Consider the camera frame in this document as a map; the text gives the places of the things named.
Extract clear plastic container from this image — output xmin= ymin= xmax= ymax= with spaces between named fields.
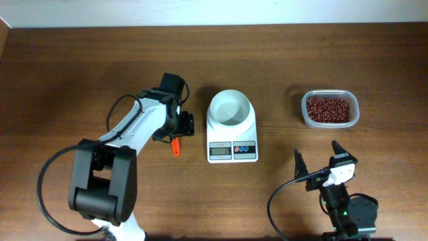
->
xmin=301 ymin=90 xmax=360 ymax=129

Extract red beans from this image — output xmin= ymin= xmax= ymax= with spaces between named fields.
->
xmin=306 ymin=97 xmax=351 ymax=123

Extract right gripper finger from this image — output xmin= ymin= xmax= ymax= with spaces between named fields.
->
xmin=294 ymin=149 xmax=308 ymax=179
xmin=331 ymin=140 xmax=347 ymax=155

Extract orange plastic measuring scoop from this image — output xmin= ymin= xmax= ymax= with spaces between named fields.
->
xmin=171 ymin=137 xmax=181 ymax=157

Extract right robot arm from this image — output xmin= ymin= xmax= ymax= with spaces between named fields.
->
xmin=294 ymin=141 xmax=379 ymax=240

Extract white digital kitchen scale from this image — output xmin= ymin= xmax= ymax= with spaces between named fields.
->
xmin=207 ymin=103 xmax=259 ymax=163

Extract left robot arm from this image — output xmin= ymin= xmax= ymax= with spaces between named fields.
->
xmin=68 ymin=73 xmax=195 ymax=240

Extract white round bowl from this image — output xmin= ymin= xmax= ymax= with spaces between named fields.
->
xmin=208 ymin=90 xmax=250 ymax=127

